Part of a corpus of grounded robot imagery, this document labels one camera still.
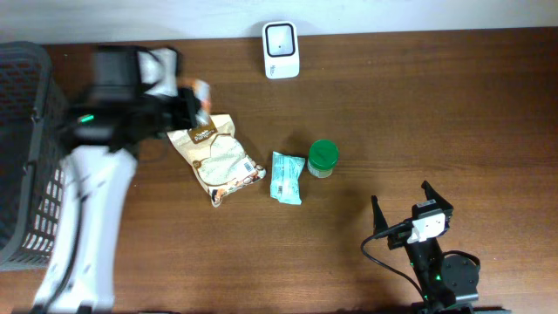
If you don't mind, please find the beige brown snack bag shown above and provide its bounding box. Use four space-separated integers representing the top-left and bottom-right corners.
167 114 267 208

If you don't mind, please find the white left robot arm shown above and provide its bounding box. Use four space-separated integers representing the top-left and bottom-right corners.
31 45 208 313

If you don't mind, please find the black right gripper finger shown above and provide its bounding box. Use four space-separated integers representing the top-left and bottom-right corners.
371 195 388 235
421 181 452 210

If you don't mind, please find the teal snack packet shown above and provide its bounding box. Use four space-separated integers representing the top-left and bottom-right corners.
270 152 305 205

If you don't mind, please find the green lid jar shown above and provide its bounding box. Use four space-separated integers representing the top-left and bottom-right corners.
308 140 339 179

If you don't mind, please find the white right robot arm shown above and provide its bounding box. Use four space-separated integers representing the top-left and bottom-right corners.
360 181 481 313

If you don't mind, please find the dark grey plastic basket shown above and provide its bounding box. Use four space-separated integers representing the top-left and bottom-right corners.
1 41 68 272

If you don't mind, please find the orange tissue packet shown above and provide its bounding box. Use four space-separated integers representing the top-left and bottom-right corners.
181 78 212 126

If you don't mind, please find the white barcode scanner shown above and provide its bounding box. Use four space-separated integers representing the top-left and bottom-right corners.
262 21 300 79

